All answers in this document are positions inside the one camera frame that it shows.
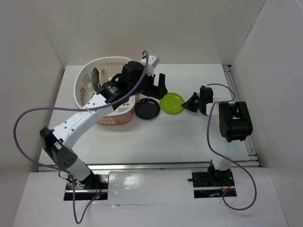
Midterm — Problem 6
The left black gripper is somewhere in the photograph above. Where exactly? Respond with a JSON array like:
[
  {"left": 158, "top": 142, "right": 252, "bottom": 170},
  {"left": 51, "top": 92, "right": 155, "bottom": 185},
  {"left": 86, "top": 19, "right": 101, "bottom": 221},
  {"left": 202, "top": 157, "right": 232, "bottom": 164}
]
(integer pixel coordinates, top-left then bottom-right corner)
[{"left": 129, "top": 69, "right": 167, "bottom": 100}]

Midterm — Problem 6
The green plate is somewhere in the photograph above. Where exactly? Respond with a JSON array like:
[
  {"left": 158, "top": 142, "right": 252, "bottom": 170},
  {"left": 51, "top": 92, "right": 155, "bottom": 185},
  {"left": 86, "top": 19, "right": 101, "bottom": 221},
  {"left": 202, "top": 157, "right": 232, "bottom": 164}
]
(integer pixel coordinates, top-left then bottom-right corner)
[{"left": 160, "top": 92, "right": 185, "bottom": 114}]

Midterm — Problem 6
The blue patterned plate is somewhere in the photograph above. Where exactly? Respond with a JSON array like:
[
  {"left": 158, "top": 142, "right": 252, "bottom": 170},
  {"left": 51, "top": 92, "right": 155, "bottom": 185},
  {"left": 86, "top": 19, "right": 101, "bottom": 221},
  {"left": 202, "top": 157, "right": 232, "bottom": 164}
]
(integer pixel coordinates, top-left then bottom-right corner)
[{"left": 91, "top": 68, "right": 100, "bottom": 92}]

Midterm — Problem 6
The beige floral plate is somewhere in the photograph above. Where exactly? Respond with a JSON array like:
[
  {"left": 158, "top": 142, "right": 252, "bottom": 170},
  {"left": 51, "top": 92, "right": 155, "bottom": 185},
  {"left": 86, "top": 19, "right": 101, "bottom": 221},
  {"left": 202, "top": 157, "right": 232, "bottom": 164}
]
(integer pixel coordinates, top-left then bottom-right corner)
[{"left": 98, "top": 67, "right": 108, "bottom": 86}]

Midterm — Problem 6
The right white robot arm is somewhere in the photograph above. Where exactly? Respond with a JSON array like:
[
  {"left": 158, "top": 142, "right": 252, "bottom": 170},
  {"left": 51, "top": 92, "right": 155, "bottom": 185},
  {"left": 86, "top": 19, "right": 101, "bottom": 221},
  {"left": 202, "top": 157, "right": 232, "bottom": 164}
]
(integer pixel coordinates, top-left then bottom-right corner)
[{"left": 181, "top": 84, "right": 253, "bottom": 186}]

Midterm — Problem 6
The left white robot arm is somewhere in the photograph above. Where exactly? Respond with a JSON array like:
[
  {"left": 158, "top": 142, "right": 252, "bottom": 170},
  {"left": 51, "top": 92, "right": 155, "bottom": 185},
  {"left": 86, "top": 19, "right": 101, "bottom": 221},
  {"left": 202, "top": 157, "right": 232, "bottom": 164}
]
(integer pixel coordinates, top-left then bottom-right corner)
[{"left": 39, "top": 55, "right": 168, "bottom": 189}]

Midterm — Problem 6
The pink white dish rack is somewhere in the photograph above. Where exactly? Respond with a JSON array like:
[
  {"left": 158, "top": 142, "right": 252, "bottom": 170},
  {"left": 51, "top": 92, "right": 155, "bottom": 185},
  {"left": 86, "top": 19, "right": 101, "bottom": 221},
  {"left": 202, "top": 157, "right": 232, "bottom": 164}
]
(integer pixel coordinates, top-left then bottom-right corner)
[{"left": 73, "top": 56, "right": 141, "bottom": 126}]

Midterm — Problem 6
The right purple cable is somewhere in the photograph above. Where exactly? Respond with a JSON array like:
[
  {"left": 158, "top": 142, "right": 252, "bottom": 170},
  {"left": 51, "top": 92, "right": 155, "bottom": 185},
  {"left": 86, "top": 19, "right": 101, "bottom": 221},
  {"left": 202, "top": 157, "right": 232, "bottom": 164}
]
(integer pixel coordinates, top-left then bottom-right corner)
[{"left": 205, "top": 82, "right": 257, "bottom": 211}]

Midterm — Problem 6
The purple cable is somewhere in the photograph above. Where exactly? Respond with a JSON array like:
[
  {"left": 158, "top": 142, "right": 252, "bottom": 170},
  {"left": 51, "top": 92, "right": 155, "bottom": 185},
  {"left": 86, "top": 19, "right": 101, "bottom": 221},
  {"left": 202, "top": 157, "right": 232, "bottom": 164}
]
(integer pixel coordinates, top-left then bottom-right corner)
[
  {"left": 205, "top": 82, "right": 257, "bottom": 211},
  {"left": 13, "top": 50, "right": 150, "bottom": 224}
]

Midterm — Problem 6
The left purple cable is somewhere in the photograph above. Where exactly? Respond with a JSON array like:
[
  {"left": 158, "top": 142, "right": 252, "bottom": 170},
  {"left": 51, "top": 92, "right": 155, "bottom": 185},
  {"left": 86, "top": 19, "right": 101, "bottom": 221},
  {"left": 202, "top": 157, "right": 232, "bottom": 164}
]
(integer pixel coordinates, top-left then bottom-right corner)
[{"left": 13, "top": 50, "right": 150, "bottom": 224}]

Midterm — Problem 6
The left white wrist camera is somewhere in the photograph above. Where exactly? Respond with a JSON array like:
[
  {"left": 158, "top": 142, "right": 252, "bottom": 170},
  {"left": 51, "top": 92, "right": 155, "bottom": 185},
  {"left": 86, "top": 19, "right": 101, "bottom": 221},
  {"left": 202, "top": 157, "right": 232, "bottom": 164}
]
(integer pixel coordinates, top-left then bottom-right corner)
[{"left": 140, "top": 55, "right": 160, "bottom": 74}]

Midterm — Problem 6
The aluminium rail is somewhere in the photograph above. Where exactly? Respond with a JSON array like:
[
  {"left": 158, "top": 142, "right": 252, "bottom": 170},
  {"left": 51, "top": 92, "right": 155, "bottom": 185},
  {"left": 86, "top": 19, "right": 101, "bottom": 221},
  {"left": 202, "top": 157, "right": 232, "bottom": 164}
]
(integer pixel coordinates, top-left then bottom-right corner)
[{"left": 37, "top": 160, "right": 260, "bottom": 172}]

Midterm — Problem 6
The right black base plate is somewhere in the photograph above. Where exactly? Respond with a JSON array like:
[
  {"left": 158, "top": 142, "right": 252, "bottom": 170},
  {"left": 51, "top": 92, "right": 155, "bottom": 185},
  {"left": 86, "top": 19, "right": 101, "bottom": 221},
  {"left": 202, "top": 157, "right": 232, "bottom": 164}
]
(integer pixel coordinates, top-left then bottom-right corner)
[{"left": 187, "top": 172, "right": 237, "bottom": 199}]

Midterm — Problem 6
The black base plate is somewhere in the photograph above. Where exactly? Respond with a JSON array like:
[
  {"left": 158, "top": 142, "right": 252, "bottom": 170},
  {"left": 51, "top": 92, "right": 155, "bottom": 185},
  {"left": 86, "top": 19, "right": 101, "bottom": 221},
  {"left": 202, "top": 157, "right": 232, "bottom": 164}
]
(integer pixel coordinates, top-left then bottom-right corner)
[
  {"left": 58, "top": 171, "right": 109, "bottom": 201},
  {"left": 187, "top": 172, "right": 237, "bottom": 199}
]

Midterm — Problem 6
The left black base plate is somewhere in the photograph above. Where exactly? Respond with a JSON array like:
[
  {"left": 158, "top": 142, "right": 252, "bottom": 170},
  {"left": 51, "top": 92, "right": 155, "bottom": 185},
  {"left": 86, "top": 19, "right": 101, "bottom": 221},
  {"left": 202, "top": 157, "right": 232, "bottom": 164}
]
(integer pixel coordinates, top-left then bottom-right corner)
[{"left": 58, "top": 171, "right": 109, "bottom": 201}]

